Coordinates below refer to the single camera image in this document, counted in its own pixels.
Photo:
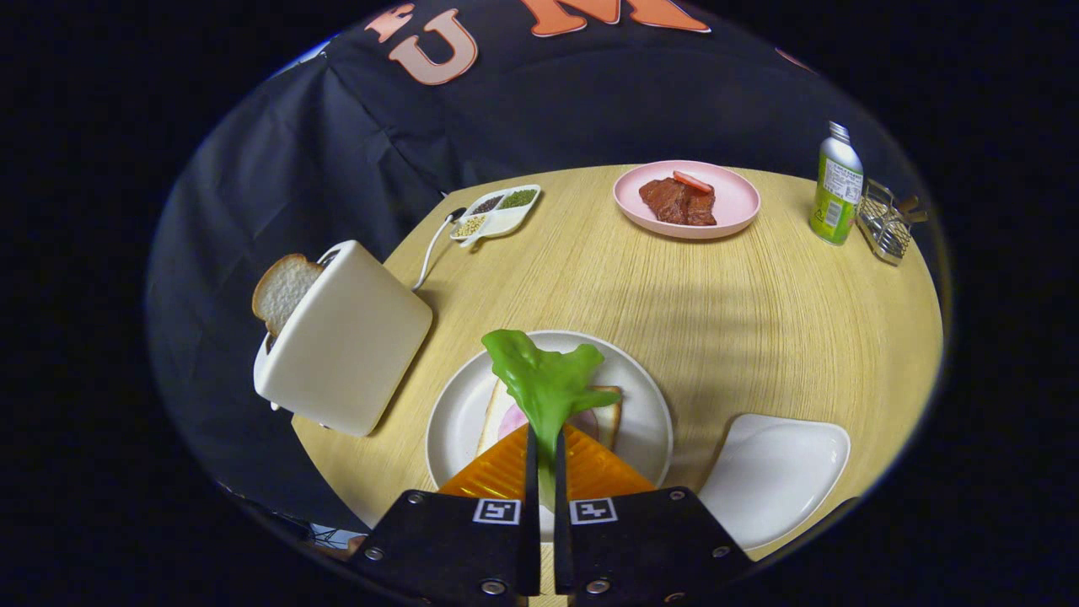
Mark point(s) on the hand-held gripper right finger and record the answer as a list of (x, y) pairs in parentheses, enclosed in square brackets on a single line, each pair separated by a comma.
[(649, 548)]

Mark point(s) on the pink ham slice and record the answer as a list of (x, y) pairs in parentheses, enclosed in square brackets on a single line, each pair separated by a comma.
[(508, 421)]

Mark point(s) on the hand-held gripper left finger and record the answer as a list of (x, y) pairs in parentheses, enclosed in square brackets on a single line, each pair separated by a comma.
[(447, 548)]

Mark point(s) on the red-brown meat piece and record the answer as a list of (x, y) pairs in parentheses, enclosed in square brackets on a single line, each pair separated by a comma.
[(679, 206)]

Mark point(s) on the round white plate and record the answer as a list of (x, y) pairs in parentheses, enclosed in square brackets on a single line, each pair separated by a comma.
[(641, 421)]

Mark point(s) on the white curved dish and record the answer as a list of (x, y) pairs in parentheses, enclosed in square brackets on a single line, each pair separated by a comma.
[(775, 472)]

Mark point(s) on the pink plate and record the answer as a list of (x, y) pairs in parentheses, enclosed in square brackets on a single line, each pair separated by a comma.
[(733, 202)]

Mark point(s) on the white toaster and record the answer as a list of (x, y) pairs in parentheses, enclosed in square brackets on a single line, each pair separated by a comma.
[(346, 337)]

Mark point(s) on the white three-compartment seasoning tray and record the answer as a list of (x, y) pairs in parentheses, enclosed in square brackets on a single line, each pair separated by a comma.
[(506, 221)]

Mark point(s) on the pink sausage slice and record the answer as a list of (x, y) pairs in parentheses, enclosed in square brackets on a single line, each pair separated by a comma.
[(691, 181)]

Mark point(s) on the green lettuce leaf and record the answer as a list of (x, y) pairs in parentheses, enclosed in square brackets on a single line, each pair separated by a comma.
[(544, 379)]

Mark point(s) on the toasted bread slice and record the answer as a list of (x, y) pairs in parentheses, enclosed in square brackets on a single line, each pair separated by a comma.
[(282, 291)]

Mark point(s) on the green and silver bottle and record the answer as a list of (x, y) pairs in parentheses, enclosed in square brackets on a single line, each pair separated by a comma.
[(836, 194)]

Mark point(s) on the white bread slice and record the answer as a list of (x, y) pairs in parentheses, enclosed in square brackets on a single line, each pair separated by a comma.
[(609, 417)]

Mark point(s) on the black backdrop cloth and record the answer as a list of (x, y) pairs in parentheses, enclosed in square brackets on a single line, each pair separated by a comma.
[(337, 126)]

